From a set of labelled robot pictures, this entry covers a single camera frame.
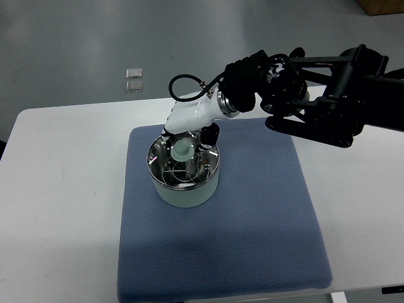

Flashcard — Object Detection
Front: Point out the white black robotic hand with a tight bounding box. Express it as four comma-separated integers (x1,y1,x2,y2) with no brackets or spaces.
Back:
161,89,239,150

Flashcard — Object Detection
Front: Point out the glass lid with green knob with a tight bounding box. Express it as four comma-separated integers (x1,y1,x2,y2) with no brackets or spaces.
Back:
146,131,220,191

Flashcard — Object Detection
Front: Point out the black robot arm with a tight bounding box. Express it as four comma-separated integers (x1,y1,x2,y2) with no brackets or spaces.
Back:
218,45,403,148

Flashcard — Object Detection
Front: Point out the green steel pot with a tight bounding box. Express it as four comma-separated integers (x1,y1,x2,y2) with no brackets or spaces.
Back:
145,126,221,209

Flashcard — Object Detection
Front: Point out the upper floor outlet plate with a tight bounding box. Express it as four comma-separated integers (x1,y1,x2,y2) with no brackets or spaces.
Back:
126,68,143,79

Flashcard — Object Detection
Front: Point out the blue quilted mat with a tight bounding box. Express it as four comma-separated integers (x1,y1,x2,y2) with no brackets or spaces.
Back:
117,118,332,302

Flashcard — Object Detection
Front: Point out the brown cardboard box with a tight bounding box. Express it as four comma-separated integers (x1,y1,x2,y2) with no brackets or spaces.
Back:
356,0,404,16

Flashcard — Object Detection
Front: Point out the wire steaming rack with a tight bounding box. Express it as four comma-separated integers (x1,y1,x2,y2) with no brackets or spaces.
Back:
158,153,211,186

